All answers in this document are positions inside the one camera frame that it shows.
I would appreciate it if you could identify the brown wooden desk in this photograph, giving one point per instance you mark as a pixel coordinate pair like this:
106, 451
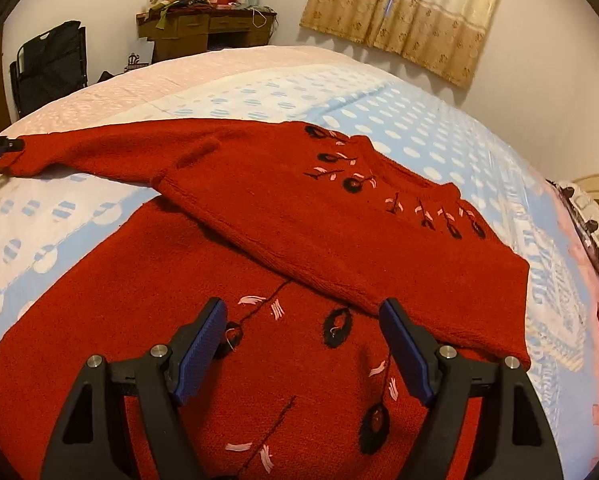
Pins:
199, 35

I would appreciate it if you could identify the blue polka dot blanket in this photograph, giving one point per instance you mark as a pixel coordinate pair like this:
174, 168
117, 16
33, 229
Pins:
429, 125

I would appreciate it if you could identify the black folding chair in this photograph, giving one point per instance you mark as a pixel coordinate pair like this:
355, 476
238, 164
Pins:
49, 70

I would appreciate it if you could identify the beige patterned curtain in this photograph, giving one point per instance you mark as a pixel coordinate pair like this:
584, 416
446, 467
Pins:
404, 15

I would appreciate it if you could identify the red knitted sweater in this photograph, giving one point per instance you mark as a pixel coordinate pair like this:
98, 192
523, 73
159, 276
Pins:
304, 210

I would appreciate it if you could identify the patterned pillow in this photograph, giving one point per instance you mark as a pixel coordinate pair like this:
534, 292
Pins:
587, 220

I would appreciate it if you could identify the small dark ornament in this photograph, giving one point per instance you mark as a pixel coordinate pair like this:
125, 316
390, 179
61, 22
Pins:
134, 62

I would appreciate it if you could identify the striped cloth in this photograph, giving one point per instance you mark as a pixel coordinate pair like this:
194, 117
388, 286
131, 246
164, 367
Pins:
174, 5

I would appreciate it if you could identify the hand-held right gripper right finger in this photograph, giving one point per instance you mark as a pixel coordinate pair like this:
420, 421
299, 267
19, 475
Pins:
404, 345

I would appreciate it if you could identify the pink quilt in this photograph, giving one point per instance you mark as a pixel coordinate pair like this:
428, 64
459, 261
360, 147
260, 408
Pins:
597, 385

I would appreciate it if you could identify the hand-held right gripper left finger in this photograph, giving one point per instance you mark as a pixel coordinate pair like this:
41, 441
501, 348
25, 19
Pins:
204, 340

